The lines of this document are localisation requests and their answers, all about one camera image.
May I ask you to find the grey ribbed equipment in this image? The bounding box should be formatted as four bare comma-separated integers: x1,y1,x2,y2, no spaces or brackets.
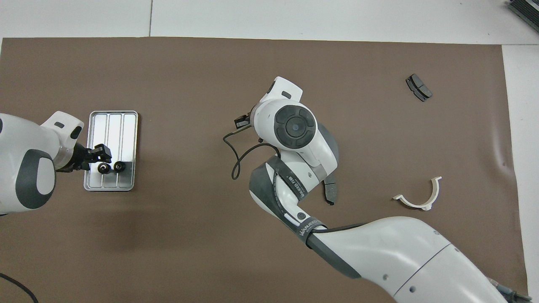
507,0,539,33

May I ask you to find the brown table mat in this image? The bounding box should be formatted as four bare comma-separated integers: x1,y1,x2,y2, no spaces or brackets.
0,37,530,303

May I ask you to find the silver metal tray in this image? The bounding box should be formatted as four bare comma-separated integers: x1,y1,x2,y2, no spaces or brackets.
83,111,139,192

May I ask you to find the white curved plastic bracket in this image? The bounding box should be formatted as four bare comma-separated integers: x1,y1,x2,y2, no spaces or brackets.
393,176,443,211

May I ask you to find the long dark grey brake pad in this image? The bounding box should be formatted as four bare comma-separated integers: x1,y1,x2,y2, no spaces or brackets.
322,173,339,206

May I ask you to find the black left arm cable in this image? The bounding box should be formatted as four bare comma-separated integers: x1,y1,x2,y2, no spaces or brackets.
0,273,39,303

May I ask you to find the short dark grey brake pad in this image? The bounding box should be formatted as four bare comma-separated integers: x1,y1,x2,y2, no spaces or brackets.
405,74,433,102

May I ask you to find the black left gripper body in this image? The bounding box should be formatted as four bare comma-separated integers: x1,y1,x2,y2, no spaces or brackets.
56,143,96,173

